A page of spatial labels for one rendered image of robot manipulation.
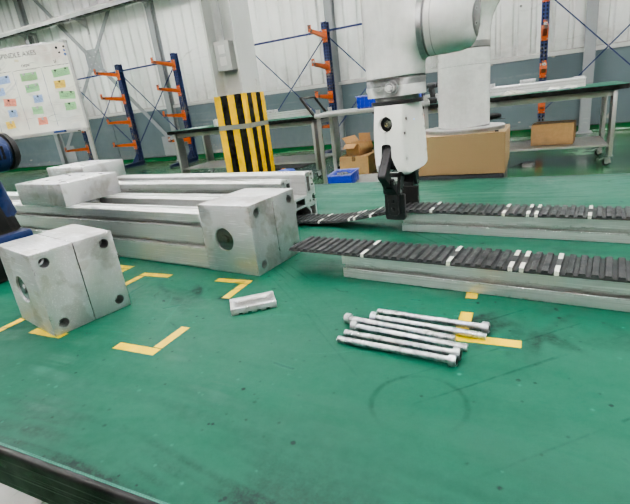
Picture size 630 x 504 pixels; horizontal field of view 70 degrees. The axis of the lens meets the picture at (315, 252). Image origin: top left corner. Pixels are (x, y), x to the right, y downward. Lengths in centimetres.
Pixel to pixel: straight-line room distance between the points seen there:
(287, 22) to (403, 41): 870
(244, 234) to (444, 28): 36
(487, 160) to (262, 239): 67
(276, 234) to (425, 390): 34
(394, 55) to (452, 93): 51
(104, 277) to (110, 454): 26
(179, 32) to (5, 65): 484
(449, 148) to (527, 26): 718
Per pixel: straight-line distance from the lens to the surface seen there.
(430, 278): 50
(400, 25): 66
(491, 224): 68
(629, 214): 66
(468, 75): 115
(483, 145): 111
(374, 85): 68
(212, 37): 420
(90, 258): 56
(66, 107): 629
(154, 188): 100
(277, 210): 61
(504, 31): 827
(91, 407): 42
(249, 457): 32
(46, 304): 56
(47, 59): 637
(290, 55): 928
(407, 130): 66
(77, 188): 90
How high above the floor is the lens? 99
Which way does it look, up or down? 19 degrees down
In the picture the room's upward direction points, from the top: 7 degrees counter-clockwise
